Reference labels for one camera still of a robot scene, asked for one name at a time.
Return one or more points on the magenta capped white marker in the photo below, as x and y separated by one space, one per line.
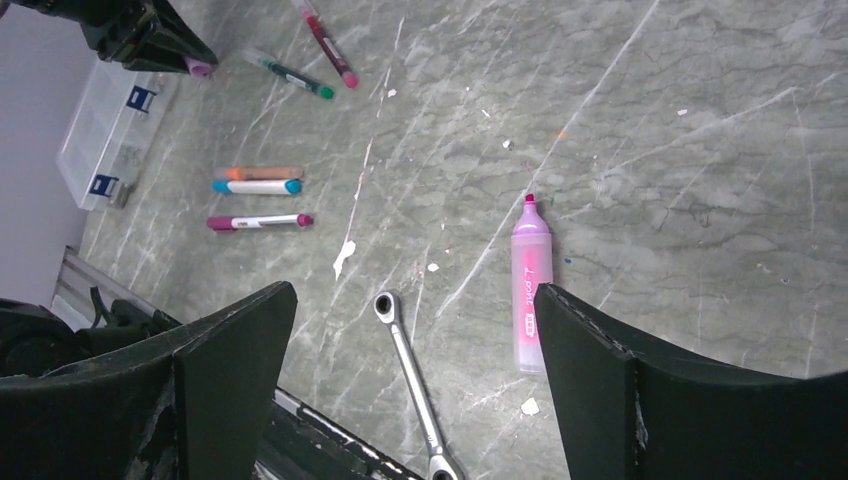
228 224

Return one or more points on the orange marker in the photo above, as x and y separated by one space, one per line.
258 173

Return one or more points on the blue capped white marker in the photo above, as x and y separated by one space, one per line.
258 187

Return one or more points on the dark red marker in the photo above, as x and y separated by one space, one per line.
337 60

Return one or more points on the silver ratchet wrench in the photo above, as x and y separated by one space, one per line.
441 464

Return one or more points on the green marker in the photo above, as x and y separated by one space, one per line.
295 77

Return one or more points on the aluminium side rail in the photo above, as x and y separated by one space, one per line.
71 301

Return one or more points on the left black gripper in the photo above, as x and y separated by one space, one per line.
142 36

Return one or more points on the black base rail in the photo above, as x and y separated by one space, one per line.
298 442

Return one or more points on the pink highlighter body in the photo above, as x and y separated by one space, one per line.
531 265

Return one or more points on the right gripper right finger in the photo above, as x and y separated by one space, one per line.
630 405

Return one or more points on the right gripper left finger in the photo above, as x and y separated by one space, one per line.
191 402

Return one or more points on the clear plastic parts box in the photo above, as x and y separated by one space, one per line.
114 125

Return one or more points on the pink highlighter cap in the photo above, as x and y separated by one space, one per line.
197 68

